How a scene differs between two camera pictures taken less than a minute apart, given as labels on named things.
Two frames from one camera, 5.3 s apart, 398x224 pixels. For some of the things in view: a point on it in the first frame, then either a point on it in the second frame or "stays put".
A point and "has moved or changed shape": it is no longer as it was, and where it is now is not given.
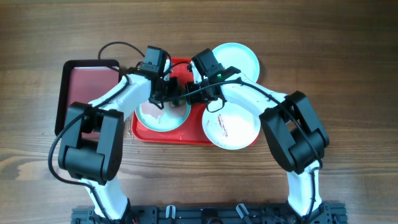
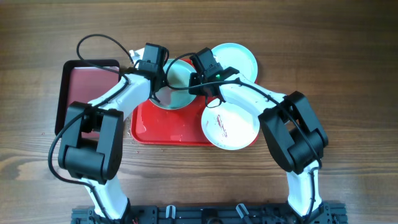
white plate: [232, 127] stays put
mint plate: [239, 56] stays put
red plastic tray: [192, 132] stays put
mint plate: [150, 116] has moved or changed shape
